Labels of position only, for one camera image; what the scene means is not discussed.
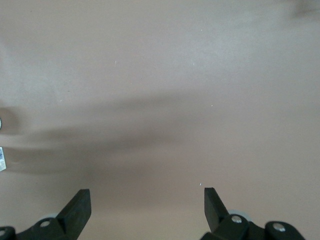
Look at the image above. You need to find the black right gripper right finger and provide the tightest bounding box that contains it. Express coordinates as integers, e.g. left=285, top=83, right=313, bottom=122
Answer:
left=203, top=186, right=305, bottom=240

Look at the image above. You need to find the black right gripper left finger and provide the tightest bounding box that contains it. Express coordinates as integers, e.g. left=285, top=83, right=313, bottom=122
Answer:
left=0, top=188, right=92, bottom=240

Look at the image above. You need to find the brown table cloth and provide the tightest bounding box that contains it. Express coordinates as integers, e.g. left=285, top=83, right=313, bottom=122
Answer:
left=0, top=0, right=320, bottom=240

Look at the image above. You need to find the blue white milk carton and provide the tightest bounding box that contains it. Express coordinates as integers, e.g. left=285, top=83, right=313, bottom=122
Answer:
left=0, top=146, right=7, bottom=173

